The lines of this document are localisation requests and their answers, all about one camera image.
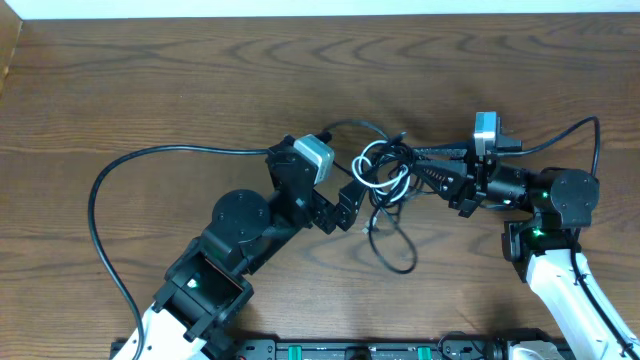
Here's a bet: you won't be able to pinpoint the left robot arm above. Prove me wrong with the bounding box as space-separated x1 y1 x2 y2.
113 132 365 359

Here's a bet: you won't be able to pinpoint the white usb cable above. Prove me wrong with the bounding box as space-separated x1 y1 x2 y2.
350 139 412 235

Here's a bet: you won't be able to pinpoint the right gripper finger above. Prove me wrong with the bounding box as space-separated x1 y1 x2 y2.
412 160 468 196
413 142 469 159

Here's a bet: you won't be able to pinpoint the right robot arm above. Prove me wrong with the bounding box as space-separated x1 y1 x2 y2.
414 143 639 359

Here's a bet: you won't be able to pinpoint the left camera black cable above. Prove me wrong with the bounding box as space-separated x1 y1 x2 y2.
87 130 334 360

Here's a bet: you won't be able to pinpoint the camera black cable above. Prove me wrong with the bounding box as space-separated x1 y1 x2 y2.
87 130 334 360
494 115 601 211

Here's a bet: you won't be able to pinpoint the right camera black cable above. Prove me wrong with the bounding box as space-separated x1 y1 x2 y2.
494 115 601 211

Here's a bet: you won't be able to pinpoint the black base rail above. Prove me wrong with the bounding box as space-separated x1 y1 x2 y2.
112 327 566 360

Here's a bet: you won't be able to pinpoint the black usb cable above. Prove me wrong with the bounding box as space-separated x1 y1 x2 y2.
322 118 436 275

